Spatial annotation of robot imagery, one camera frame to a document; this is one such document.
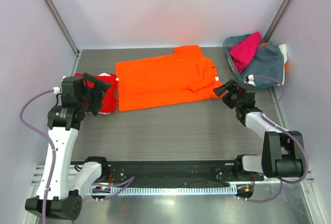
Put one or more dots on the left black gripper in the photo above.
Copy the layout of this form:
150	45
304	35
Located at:
98	91

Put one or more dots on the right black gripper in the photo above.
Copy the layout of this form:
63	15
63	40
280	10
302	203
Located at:
231	95

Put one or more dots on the orange t-shirt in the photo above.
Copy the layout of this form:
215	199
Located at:
182	77

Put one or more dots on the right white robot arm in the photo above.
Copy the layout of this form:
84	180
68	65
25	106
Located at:
283	154

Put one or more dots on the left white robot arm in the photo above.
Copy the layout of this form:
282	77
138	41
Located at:
57	196

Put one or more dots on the folded red t-shirt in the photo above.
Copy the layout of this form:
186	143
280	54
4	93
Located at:
109	101

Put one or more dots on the magenta t-shirt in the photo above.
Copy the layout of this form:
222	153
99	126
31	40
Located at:
243	53

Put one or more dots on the teal laundry basket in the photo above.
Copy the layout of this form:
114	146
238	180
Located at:
227	45

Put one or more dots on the white t-shirt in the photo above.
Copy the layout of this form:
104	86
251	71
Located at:
283	50

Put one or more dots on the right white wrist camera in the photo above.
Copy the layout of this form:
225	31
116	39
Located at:
249	79

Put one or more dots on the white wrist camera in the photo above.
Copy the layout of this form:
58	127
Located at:
57	90
249	79

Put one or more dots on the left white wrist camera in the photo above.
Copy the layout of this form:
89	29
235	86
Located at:
57	90

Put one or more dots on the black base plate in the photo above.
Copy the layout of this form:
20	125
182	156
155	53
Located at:
178	174

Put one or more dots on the slotted cable duct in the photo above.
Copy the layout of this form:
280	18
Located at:
109	191

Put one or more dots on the right aluminium corner post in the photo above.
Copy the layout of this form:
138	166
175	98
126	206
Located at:
284	6

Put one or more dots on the aluminium corner post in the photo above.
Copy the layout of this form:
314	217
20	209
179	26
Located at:
284	6
60	23

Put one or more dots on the left aluminium corner post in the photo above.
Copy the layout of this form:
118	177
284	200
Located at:
60	23

